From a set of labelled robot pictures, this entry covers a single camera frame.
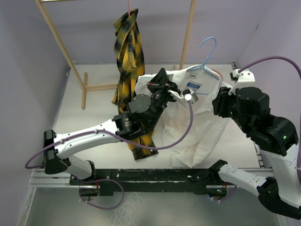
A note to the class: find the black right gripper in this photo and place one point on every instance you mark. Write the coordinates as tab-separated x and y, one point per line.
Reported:
218	103

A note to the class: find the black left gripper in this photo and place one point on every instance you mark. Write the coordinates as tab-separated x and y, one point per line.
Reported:
159	83

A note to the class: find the white collared shirt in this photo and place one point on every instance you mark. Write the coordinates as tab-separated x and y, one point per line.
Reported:
206	129

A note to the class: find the yellow plaid flannel shirt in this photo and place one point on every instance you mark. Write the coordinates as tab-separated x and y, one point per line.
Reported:
130	59

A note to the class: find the light blue wire hanger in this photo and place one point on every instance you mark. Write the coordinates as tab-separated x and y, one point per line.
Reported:
193	69

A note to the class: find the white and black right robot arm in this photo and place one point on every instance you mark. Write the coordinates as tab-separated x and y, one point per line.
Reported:
277	139

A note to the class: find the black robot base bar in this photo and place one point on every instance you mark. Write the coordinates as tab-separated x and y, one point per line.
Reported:
105	182

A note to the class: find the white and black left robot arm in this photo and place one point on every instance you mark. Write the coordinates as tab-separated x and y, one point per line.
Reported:
139	118

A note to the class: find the pink plastic laundry basket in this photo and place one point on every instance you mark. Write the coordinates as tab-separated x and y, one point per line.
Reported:
220	75

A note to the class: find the wooden clothes rack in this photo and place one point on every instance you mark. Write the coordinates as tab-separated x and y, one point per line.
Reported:
86	30

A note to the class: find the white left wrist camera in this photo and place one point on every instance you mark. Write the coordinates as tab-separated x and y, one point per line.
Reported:
185	96

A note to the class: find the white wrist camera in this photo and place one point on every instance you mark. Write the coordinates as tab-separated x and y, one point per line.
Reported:
185	96
241	80

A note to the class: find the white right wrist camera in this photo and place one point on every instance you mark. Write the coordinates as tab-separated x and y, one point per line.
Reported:
241	80

